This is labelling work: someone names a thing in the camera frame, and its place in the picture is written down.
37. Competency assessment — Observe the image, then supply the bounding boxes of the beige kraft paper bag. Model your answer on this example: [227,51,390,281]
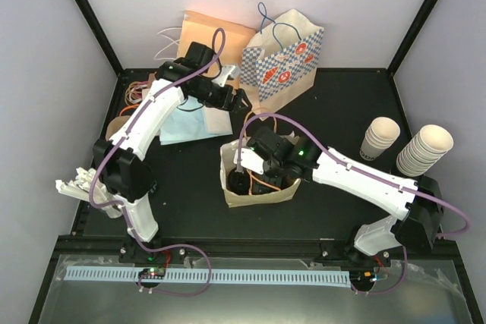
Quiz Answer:
[219,139,301,208]

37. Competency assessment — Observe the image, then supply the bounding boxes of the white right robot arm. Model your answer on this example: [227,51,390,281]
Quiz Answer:
[234,127,443,266]

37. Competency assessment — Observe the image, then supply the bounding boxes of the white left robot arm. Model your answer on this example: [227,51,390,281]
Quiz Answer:
[89,42,251,263]

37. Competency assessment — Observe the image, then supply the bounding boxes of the light blue paper bag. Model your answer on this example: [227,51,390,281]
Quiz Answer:
[159,107,233,145]

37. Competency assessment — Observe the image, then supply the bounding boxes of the blue checkered paper bag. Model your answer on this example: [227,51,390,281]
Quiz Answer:
[239,2,324,114]

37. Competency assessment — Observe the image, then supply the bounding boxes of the orange paper bag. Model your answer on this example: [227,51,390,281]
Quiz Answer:
[177,11,256,65]

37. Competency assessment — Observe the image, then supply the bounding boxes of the flat brown paper bags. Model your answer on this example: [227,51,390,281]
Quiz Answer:
[118,72,156,116]

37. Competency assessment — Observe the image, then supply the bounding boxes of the brown pulp carrier stack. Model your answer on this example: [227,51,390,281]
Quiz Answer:
[105,115,130,140]

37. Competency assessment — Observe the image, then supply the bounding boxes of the short white cup stack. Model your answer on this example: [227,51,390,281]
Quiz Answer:
[359,117,401,161]

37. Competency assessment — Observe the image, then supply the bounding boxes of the tall white cup stack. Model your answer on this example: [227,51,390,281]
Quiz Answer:
[396,124,454,177]

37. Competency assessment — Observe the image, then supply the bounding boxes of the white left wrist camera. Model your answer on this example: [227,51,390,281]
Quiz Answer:
[213,64,241,87]

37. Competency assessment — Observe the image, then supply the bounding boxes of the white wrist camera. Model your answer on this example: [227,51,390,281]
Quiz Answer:
[233,147,264,175]
[213,64,241,87]

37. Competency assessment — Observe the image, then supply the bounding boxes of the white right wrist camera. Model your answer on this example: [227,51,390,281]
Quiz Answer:
[233,147,264,175]

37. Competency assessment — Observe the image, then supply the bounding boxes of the light blue cable duct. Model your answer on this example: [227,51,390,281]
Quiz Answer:
[64,266,351,288]

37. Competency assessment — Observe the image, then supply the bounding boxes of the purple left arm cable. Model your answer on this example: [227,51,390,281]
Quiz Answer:
[87,27,227,297]

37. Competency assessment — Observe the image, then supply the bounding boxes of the black frame post left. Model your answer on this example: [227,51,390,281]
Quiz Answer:
[74,0,124,76]

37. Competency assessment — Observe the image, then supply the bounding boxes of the black frame post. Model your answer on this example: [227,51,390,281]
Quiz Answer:
[74,0,124,76]
[387,0,439,77]

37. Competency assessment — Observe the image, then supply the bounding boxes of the black frame post right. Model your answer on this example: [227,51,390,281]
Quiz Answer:
[387,0,439,77]

